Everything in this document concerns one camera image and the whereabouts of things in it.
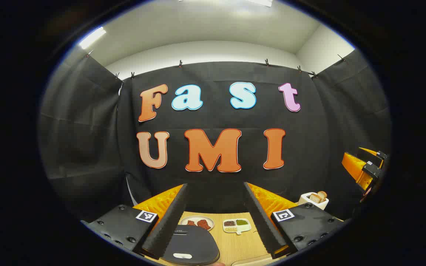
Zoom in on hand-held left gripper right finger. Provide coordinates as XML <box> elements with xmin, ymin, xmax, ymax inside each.
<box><xmin>243</xmin><ymin>182</ymin><xmax>345</xmax><ymax>259</ymax></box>

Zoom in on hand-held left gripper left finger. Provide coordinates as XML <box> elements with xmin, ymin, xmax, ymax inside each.
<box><xmin>81</xmin><ymin>183</ymin><xmax>190</xmax><ymax>260</ymax></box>

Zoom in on dark grey rice cooker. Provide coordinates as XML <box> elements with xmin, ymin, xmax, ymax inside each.
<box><xmin>163</xmin><ymin>225</ymin><xmax>220</xmax><ymax>266</ymax></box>

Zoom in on round white plate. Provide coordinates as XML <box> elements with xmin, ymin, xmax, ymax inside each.
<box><xmin>179</xmin><ymin>215</ymin><xmax>215</xmax><ymax>231</ymax></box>

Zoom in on white divided bean dish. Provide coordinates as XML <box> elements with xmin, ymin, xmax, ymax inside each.
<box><xmin>223</xmin><ymin>218</ymin><xmax>252</xmax><ymax>235</ymax></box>

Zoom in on white toaster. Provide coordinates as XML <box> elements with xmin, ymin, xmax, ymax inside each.
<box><xmin>298</xmin><ymin>192</ymin><xmax>329</xmax><ymax>210</ymax></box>

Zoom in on black backdrop cloth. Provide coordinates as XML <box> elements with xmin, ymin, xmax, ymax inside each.
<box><xmin>38</xmin><ymin>50</ymin><xmax>392</xmax><ymax>222</ymax></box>

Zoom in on ceiling light panel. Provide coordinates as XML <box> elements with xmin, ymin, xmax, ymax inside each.
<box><xmin>79</xmin><ymin>27</ymin><xmax>107</xmax><ymax>50</ymax></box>
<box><xmin>180</xmin><ymin>0</ymin><xmax>273</xmax><ymax>7</ymax></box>

